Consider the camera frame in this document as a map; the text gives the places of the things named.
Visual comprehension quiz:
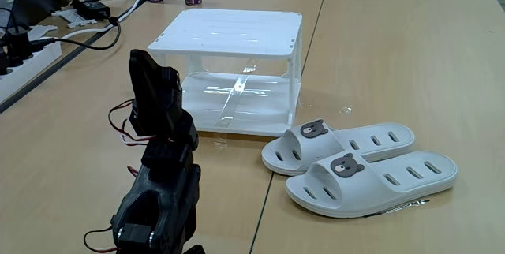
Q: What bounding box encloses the white power strip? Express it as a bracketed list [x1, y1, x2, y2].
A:
[0, 40, 63, 105]

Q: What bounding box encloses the white bear slipper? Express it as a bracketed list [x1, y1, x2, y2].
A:
[285, 150, 459, 219]
[260, 118, 416, 177]

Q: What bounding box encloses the black power cable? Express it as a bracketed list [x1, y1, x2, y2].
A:
[29, 16, 122, 51]

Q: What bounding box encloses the shiny tape strip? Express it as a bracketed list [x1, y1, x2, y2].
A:
[365, 199, 431, 219]

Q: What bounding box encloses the white cable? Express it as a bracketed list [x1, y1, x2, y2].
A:
[39, 0, 148, 42]

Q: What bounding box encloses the black power plug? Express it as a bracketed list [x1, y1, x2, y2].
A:
[2, 24, 35, 68]

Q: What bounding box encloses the black power adapter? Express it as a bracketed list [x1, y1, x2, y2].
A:
[72, 0, 112, 21]

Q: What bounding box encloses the white printed plastic part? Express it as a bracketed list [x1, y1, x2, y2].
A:
[50, 8, 98, 29]

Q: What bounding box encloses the white plastic shelf box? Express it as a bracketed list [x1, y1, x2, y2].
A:
[148, 8, 304, 138]

